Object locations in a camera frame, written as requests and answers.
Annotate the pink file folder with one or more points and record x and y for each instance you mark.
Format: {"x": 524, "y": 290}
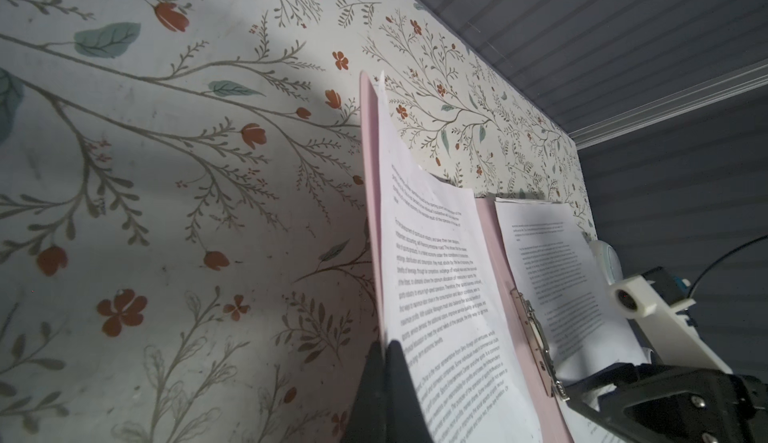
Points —
{"x": 552, "y": 424}

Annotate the printed white paper sheet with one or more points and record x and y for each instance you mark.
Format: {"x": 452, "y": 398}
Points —
{"x": 442, "y": 304}

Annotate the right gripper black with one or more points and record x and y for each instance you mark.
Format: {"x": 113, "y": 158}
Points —
{"x": 661, "y": 403}

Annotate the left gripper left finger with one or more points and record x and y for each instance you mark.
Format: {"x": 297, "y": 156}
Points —
{"x": 367, "y": 421}

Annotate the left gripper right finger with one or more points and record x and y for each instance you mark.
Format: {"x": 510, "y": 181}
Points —
{"x": 405, "y": 422}

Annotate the metal folder clip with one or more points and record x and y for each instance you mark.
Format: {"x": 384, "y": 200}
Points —
{"x": 539, "y": 347}

